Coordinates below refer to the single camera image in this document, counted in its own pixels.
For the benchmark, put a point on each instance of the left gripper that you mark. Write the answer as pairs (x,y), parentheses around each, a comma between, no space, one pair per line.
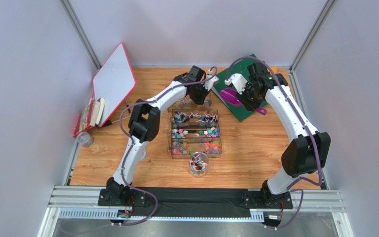
(200,101)

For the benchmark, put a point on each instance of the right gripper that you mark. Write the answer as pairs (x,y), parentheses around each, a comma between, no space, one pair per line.
(250,99)

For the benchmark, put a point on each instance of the purple plastic scoop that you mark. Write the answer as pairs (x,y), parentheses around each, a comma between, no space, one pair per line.
(230,96)

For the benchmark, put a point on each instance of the clear plastic cup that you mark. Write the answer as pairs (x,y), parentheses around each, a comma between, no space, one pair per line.
(198,164)

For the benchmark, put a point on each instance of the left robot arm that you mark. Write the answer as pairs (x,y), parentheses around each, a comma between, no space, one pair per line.
(145,121)

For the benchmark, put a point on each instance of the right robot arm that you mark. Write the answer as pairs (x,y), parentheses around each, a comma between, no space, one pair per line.
(308,148)

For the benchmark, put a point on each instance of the clear candy bin back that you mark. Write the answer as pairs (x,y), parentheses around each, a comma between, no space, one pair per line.
(187,103)

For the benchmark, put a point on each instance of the green clipboard folder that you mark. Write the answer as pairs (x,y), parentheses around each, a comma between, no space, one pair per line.
(242,105)

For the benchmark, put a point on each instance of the lollipop candy bin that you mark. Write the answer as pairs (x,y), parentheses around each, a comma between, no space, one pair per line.
(194,116)

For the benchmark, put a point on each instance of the orange notebook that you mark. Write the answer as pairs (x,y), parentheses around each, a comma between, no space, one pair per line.
(274,69)

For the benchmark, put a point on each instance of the colourful star candy bin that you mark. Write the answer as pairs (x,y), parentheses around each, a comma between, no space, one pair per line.
(195,130)

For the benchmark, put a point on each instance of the translucent gummy candy bin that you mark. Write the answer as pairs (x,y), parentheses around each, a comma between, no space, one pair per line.
(181,148)

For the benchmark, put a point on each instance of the stack of books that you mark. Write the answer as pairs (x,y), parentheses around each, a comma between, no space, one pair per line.
(90,117)

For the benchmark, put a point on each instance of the small clear cup left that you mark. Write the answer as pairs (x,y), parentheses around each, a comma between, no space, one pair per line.
(84,139)

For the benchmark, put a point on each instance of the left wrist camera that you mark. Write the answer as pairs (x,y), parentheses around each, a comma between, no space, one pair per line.
(210,82)

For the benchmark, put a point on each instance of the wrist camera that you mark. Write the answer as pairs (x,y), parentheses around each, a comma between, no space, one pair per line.
(239,82)
(210,82)

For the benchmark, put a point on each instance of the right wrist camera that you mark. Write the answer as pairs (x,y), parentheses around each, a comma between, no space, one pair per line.
(239,82)

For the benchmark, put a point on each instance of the white board red frame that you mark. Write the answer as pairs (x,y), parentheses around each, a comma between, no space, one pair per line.
(114,82)

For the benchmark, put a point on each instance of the aluminium front rail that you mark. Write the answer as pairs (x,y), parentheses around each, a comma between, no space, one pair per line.
(188,204)

